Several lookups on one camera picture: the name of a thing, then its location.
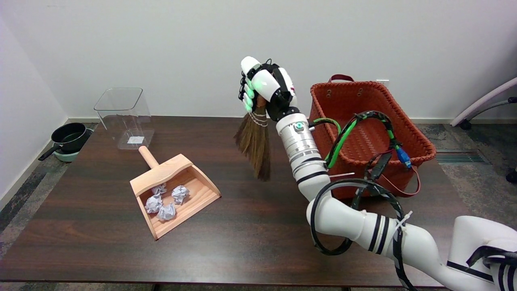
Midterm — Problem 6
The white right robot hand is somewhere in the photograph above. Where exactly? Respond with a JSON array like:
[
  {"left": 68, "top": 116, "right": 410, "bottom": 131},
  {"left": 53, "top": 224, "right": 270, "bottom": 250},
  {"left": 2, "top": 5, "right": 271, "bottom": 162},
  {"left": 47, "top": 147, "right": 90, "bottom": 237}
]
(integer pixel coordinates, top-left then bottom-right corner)
[{"left": 238, "top": 56, "right": 300, "bottom": 122}]

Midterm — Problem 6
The brown straw hand broom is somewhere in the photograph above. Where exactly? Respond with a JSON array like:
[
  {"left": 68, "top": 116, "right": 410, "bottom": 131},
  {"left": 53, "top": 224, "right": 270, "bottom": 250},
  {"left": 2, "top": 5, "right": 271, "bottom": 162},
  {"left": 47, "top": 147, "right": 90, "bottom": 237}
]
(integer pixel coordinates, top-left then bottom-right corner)
[{"left": 234, "top": 97, "right": 272, "bottom": 181}]

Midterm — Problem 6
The wooden dustpan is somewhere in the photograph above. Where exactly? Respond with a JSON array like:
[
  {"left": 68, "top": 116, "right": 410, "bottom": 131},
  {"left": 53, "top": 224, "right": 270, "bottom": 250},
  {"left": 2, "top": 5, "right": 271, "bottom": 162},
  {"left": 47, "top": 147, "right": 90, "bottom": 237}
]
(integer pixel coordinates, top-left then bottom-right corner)
[{"left": 130, "top": 145, "right": 221, "bottom": 240}]

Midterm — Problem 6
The red woven basket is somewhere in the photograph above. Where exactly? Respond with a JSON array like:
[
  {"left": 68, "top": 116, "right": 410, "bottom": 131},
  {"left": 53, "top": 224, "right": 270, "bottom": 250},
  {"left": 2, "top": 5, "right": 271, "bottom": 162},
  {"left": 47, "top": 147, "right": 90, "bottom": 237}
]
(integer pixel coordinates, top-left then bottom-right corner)
[{"left": 308, "top": 74, "right": 437, "bottom": 200}]

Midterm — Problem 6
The clear plastic container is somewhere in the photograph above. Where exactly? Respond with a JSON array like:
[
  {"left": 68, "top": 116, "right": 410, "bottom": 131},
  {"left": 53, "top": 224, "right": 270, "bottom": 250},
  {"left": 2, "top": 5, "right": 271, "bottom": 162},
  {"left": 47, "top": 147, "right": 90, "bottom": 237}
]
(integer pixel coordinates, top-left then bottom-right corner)
[{"left": 94, "top": 88, "right": 155, "bottom": 150}]

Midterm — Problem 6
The black frying pan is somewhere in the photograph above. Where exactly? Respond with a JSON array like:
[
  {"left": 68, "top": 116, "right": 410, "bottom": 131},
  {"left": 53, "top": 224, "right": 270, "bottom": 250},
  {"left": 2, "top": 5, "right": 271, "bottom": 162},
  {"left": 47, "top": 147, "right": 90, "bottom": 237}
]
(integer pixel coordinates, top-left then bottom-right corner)
[{"left": 38, "top": 122, "right": 90, "bottom": 161}]

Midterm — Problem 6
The floor vent grille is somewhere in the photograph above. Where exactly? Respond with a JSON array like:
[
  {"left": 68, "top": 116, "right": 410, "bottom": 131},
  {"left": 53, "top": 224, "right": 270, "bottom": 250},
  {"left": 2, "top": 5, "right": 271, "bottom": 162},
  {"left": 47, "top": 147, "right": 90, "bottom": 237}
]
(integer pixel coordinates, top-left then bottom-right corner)
[{"left": 435, "top": 150, "right": 485, "bottom": 163}]

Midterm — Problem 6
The teal pot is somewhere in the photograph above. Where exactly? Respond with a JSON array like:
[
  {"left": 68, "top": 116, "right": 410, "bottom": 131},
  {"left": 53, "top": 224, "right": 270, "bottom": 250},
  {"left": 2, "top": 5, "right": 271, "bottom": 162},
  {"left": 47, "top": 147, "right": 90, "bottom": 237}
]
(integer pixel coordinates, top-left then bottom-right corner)
[{"left": 53, "top": 129, "right": 94, "bottom": 162}]

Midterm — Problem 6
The green robot cable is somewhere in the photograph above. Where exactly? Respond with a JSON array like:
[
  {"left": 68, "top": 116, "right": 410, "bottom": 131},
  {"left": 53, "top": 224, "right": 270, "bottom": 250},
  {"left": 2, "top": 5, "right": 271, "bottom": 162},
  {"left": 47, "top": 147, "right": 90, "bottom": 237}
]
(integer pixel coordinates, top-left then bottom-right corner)
[{"left": 313, "top": 115, "right": 398, "bottom": 169}]

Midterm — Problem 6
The blue cable plug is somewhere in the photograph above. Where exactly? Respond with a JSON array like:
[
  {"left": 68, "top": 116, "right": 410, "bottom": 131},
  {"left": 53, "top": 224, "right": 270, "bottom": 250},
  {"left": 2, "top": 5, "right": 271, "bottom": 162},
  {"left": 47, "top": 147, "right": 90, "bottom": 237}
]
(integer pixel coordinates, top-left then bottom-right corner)
[{"left": 396, "top": 148, "right": 412, "bottom": 168}]

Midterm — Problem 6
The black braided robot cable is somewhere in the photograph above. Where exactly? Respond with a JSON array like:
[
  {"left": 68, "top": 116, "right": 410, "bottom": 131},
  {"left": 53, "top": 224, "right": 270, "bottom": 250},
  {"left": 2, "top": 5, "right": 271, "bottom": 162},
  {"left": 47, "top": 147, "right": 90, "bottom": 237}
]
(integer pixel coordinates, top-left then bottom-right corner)
[{"left": 309, "top": 110, "right": 416, "bottom": 291}]

